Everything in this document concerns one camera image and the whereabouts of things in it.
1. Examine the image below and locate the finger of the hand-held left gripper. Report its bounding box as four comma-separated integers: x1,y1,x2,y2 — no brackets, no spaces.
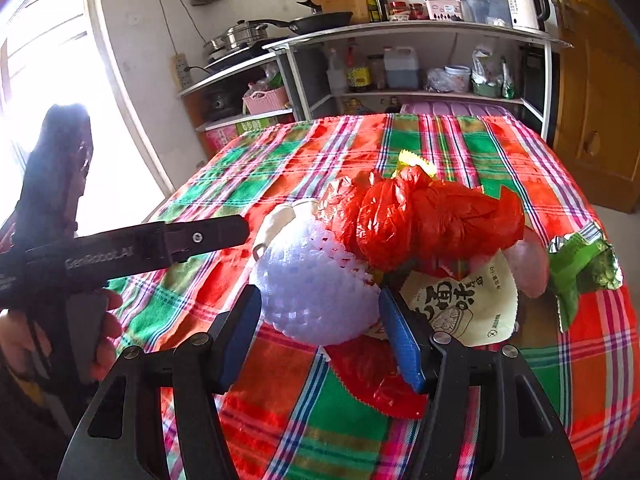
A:
164,214,251,266

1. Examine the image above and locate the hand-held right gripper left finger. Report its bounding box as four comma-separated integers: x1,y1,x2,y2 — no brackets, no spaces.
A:
57,285,263,480

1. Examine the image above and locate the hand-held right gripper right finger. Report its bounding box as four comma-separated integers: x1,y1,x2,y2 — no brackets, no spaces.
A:
378,287,583,480

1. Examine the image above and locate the red wrapper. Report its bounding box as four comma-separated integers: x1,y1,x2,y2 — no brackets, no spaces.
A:
325,334,432,421

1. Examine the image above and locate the cream printed snack packet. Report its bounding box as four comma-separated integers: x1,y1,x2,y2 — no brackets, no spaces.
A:
400,250,519,347

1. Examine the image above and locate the white foam fruit net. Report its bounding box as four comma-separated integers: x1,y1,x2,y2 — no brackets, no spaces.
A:
248,220,382,347

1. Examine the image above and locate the red plastic bag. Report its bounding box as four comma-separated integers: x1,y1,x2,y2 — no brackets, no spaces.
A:
319,165,526,274

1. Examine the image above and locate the pink translucent plastic bag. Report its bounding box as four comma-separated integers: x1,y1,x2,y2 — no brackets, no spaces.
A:
501,227,551,299

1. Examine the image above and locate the yellow snack packet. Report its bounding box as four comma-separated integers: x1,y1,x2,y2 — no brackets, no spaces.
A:
392,150,437,179

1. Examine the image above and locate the green snack packet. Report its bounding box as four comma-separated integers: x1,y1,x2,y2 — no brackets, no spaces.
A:
547,221,624,334

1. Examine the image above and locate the green cardboard box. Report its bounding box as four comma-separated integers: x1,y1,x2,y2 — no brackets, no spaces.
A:
235,112,296,136

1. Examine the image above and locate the bright window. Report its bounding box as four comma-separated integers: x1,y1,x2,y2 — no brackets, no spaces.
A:
0,0,174,241

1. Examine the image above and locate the black pot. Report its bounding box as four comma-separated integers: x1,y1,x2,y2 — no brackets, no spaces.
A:
204,84,246,119

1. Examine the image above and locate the pink woven basket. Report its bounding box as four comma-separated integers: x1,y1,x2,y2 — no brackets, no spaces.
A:
243,85,291,116

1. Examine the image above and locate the low kitchen shelf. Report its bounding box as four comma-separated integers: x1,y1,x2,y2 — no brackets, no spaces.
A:
177,51,297,157

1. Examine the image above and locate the white power strip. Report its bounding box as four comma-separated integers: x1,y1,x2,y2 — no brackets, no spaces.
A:
172,52,194,92

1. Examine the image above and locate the black induction cooker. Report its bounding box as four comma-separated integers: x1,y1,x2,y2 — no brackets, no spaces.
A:
203,40,282,73

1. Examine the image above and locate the plaid tablecloth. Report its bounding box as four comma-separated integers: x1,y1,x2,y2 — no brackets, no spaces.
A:
107,112,626,480

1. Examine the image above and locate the steel steamer pot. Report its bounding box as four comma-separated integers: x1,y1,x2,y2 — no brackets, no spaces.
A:
203,20,271,56

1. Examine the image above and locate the clear plastic bottle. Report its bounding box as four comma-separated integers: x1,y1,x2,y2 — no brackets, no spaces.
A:
327,48,349,95

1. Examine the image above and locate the pink storage box lid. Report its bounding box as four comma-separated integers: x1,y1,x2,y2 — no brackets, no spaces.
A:
399,100,516,119

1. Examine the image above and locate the black frying pan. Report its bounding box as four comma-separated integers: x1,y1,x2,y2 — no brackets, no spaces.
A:
247,11,355,37

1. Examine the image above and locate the white plastic oil jug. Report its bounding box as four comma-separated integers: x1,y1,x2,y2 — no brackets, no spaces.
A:
382,45,420,90

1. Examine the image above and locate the clear plastic bag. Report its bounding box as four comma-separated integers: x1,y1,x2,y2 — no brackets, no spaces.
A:
424,67,454,94

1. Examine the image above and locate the white plastic tub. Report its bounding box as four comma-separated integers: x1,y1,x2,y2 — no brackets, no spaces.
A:
443,64,472,94

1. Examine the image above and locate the green basket with bags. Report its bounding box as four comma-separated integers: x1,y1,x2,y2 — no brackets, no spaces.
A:
470,49,506,99

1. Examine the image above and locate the green seasoning packet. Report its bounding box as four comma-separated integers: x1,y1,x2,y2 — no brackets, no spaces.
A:
501,59,516,100

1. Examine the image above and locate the white kitchen shelf unit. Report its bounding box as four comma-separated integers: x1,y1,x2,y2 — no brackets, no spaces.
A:
262,19,574,137

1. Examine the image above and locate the black appliance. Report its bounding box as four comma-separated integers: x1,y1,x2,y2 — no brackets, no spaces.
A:
519,44,549,127

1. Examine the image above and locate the wooden door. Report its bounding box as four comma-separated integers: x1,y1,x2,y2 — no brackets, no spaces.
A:
541,0,640,214

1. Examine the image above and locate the pink utensil holder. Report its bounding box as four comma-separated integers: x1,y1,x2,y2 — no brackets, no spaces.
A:
424,0,464,22

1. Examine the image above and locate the clear lidded container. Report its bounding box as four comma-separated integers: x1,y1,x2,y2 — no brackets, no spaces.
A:
457,0,514,26

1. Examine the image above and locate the white electric kettle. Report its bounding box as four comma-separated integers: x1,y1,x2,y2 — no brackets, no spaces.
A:
504,0,551,32

